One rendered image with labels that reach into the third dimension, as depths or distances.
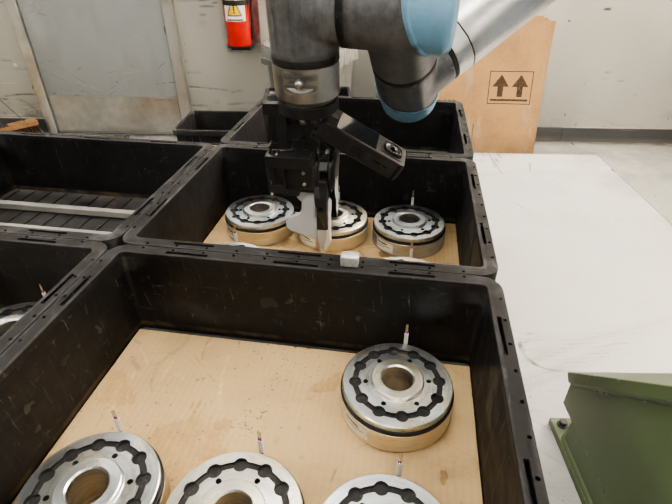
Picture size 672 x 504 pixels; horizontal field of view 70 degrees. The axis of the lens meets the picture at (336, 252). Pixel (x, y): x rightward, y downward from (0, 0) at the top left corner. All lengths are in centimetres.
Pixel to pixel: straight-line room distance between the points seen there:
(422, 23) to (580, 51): 320
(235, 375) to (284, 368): 5
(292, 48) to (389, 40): 10
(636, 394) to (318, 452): 28
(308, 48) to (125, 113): 337
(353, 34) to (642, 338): 61
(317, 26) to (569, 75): 324
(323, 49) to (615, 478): 51
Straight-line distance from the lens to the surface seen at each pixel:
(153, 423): 50
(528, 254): 98
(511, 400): 37
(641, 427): 52
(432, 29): 49
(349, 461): 44
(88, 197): 93
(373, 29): 50
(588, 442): 61
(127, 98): 381
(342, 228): 67
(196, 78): 362
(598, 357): 80
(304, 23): 52
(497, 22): 64
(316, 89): 54
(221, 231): 75
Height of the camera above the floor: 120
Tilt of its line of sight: 33 degrees down
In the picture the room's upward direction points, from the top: straight up
